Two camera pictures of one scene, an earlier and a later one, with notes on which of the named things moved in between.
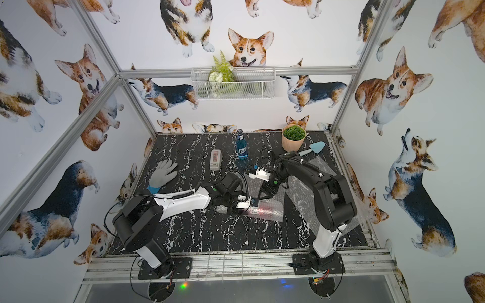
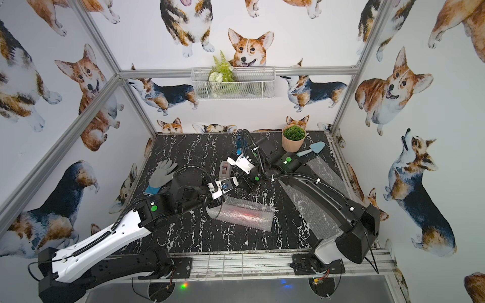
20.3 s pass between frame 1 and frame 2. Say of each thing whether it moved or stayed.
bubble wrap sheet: moved
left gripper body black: moved
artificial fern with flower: stayed
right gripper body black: moved
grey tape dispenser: moved
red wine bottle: moved
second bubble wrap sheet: stayed
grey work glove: stayed
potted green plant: stayed
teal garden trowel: stayed
